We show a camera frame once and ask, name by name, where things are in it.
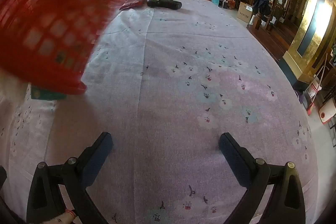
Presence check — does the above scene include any black pistol-shaped tool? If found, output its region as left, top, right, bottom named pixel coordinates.
left=146, top=0, right=182, bottom=10

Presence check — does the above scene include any white bucket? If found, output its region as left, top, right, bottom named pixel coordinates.
left=307, top=76, right=323, bottom=99

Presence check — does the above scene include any white orange cylinder appliance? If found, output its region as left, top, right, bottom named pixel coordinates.
left=318, top=99, right=336, bottom=123

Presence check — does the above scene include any dark green box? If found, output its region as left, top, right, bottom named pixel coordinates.
left=30, top=84, right=67, bottom=102

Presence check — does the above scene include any cardboard box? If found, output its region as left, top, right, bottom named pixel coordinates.
left=238, top=2, right=255, bottom=24

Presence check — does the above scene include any gold pillar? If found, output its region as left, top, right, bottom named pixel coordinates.
left=283, top=0, right=336, bottom=83

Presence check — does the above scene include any red plastic basket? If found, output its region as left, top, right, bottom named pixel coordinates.
left=0, top=0, right=151, bottom=95

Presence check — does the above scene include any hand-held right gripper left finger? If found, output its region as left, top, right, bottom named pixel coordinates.
left=26, top=132, right=113, bottom=224

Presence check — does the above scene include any floral pink tablecloth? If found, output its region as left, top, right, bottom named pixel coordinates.
left=0, top=0, right=319, bottom=224

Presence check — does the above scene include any dark jacket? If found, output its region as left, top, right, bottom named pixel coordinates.
left=253, top=0, right=271, bottom=16

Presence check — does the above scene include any red packet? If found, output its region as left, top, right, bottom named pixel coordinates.
left=119, top=0, right=150, bottom=10

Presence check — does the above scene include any wooden staircase with railing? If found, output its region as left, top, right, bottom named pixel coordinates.
left=247, top=0, right=307, bottom=62

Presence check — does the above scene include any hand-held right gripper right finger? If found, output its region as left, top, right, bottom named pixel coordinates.
left=219, top=133, right=306, bottom=224

